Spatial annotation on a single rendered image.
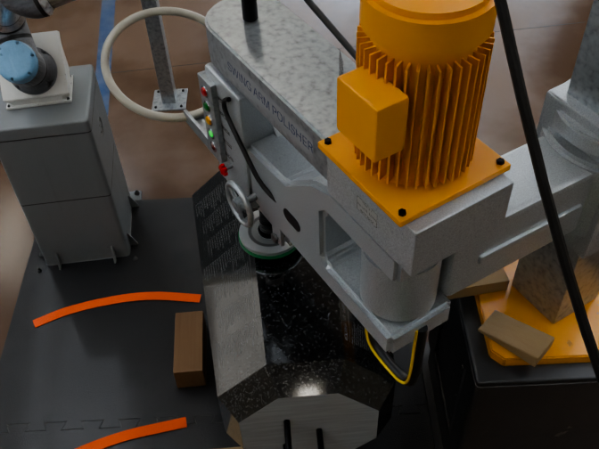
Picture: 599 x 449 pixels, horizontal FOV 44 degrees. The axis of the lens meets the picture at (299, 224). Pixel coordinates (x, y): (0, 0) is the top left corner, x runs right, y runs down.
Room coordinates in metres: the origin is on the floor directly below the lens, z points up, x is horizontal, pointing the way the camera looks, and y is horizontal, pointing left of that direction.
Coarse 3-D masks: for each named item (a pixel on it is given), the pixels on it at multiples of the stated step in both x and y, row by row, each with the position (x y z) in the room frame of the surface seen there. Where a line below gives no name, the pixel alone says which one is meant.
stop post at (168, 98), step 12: (144, 0) 3.52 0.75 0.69; (156, 0) 3.53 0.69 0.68; (156, 24) 3.52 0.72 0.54; (156, 36) 3.52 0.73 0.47; (156, 48) 3.52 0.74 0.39; (156, 60) 3.52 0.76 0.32; (168, 60) 3.55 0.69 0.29; (156, 72) 3.52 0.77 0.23; (168, 72) 3.52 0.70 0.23; (168, 84) 3.52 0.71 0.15; (156, 96) 3.59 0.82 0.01; (168, 96) 3.52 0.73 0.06; (180, 96) 3.57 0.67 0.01; (156, 108) 3.47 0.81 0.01; (168, 108) 3.47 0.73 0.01; (180, 108) 3.46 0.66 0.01
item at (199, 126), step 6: (186, 114) 2.03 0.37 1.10; (186, 120) 2.03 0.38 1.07; (192, 120) 1.99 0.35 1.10; (198, 120) 2.04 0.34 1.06; (204, 120) 2.04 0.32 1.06; (192, 126) 2.00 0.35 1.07; (198, 126) 1.96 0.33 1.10; (204, 126) 2.01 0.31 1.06; (198, 132) 1.96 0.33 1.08; (204, 132) 1.93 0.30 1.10; (204, 138) 1.92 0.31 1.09; (270, 222) 1.55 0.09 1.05; (276, 240) 1.46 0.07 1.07; (288, 240) 1.46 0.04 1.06
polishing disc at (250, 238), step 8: (256, 216) 1.75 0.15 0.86; (256, 224) 1.71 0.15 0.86; (240, 232) 1.69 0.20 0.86; (248, 232) 1.68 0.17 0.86; (256, 232) 1.68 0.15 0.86; (248, 240) 1.65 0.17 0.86; (256, 240) 1.65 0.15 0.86; (264, 240) 1.64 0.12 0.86; (248, 248) 1.61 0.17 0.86; (256, 248) 1.61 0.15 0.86; (264, 248) 1.61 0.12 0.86; (272, 248) 1.61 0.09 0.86; (280, 248) 1.60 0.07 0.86; (288, 248) 1.60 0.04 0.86
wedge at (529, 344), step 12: (492, 324) 1.30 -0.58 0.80; (504, 324) 1.30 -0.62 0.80; (516, 324) 1.29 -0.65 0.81; (492, 336) 1.26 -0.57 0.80; (504, 336) 1.25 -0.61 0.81; (516, 336) 1.25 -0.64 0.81; (528, 336) 1.24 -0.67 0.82; (540, 336) 1.23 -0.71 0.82; (552, 336) 1.23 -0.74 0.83; (516, 348) 1.20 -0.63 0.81; (528, 348) 1.19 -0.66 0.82; (540, 348) 1.19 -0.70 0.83; (528, 360) 1.17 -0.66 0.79
